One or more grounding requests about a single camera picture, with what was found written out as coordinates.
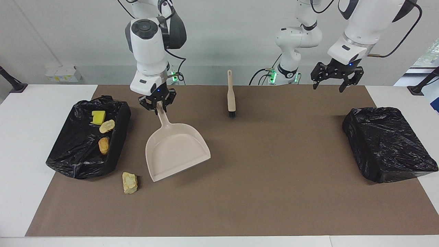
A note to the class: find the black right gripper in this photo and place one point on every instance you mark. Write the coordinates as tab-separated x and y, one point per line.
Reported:
158	95

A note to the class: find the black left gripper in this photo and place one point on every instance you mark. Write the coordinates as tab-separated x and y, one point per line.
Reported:
343	67

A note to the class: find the beige plastic dustpan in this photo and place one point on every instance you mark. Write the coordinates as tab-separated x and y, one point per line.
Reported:
175	151

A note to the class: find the pale beige round bread chunk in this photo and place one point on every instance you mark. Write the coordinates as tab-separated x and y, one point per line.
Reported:
107	126

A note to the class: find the yellow sponge piece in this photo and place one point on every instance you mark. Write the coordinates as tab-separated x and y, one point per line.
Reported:
98	117

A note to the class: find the orange brown bread roll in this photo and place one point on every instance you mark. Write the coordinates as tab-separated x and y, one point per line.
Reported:
104	145

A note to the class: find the large pale yellow bread chunk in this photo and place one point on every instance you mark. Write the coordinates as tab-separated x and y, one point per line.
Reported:
130	183

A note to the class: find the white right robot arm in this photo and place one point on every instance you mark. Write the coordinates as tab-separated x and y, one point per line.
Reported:
147	51

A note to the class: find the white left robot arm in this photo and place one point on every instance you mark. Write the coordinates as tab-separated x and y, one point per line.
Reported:
367	20

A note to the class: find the closed black bag covered bin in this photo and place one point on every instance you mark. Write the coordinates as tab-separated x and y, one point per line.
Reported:
387	144

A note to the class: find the open black bag lined bin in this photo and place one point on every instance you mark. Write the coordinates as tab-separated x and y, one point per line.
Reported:
79	154

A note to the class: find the black stand with base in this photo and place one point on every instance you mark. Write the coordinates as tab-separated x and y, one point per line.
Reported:
12	84
423	84

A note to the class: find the window with green view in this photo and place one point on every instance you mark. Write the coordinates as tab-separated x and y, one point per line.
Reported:
428	55

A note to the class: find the brown table mat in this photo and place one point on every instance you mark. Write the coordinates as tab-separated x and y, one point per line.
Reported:
219	206

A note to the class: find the white wall socket box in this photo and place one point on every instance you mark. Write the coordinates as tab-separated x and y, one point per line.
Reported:
63	74

